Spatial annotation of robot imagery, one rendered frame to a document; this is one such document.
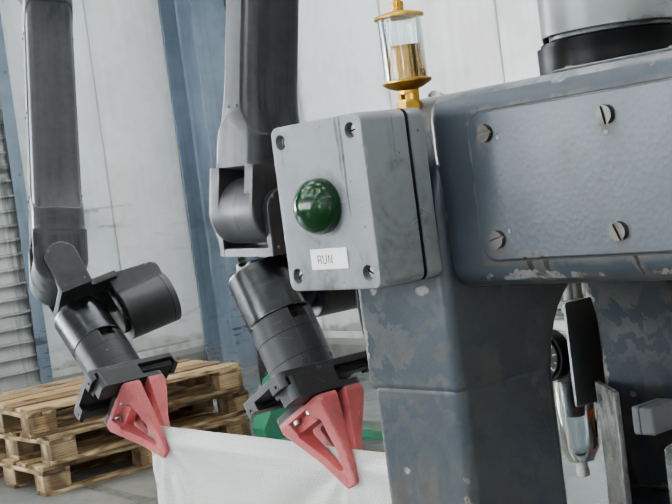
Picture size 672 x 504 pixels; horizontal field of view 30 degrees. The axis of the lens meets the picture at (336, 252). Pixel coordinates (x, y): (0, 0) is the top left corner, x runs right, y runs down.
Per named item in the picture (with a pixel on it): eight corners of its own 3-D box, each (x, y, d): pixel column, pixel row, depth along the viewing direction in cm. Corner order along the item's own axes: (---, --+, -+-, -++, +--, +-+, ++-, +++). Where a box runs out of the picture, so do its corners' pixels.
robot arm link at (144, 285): (33, 280, 140) (39, 248, 132) (126, 244, 145) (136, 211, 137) (80, 373, 137) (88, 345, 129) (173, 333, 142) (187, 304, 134)
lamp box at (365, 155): (290, 291, 69) (268, 129, 69) (351, 279, 72) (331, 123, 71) (381, 289, 63) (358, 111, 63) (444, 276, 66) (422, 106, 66)
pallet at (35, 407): (-30, 426, 662) (-34, 398, 661) (170, 381, 732) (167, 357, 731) (30, 440, 595) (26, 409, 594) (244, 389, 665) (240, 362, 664)
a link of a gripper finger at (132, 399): (217, 420, 126) (172, 355, 130) (156, 436, 121) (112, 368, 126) (198, 464, 129) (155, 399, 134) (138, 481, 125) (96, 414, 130)
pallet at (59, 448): (-25, 453, 662) (-29, 426, 661) (169, 404, 739) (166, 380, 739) (49, 467, 597) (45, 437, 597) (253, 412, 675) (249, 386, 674)
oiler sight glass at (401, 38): (376, 83, 72) (368, 23, 72) (407, 81, 74) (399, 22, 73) (405, 77, 70) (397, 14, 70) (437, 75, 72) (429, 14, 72)
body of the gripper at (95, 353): (181, 363, 130) (148, 315, 134) (94, 383, 124) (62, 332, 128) (165, 406, 134) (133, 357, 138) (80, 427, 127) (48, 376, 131)
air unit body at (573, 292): (537, 483, 90) (511, 269, 89) (579, 467, 93) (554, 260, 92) (587, 489, 86) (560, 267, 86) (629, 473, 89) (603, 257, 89)
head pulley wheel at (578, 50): (510, 92, 76) (505, 51, 76) (603, 85, 82) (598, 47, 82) (632, 69, 69) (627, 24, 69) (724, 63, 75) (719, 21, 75)
